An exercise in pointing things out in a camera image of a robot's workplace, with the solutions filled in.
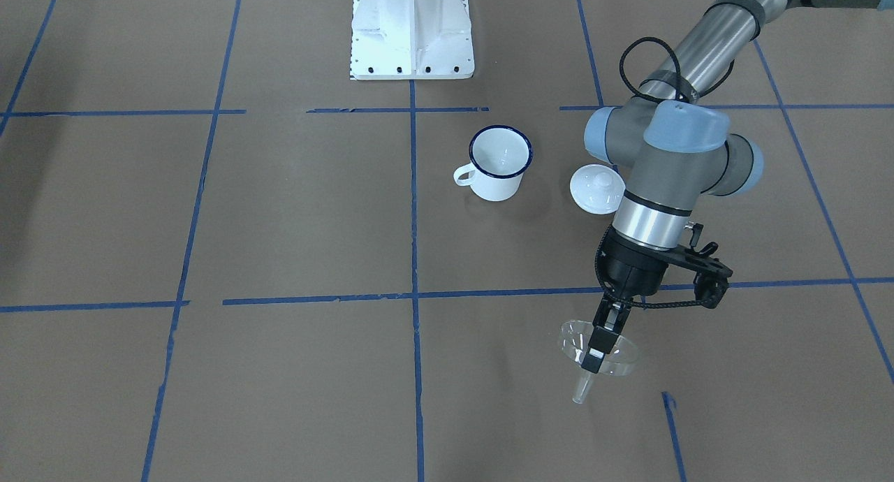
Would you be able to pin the white enamel mug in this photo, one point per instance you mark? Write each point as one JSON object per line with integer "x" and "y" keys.
{"x": 499, "y": 156}

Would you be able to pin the white ceramic lid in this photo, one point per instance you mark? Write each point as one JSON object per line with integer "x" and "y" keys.
{"x": 597, "y": 189}

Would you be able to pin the clear plastic funnel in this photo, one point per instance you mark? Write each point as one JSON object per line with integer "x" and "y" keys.
{"x": 574, "y": 342}

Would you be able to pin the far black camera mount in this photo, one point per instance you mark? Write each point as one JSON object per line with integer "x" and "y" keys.
{"x": 711, "y": 280}

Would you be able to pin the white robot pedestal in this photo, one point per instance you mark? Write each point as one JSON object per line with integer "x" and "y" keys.
{"x": 411, "y": 39}

